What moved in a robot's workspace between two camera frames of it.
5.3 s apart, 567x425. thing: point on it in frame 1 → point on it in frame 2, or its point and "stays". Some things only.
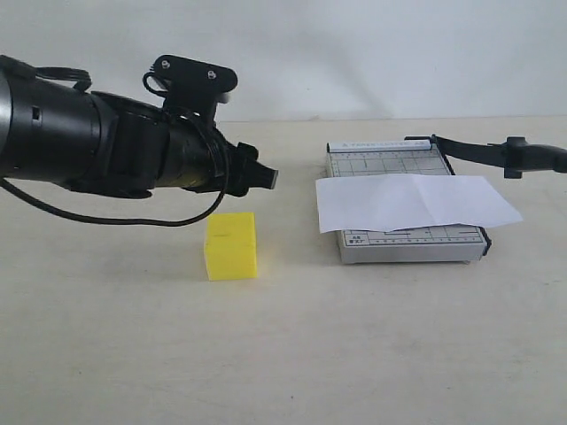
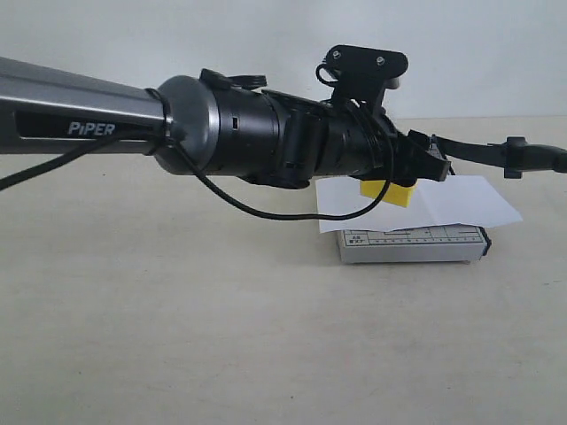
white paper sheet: x=404 y=202 stays
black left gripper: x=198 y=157 → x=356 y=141
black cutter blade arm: x=514 y=155 stays
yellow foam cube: x=230 y=246 → x=397 y=195
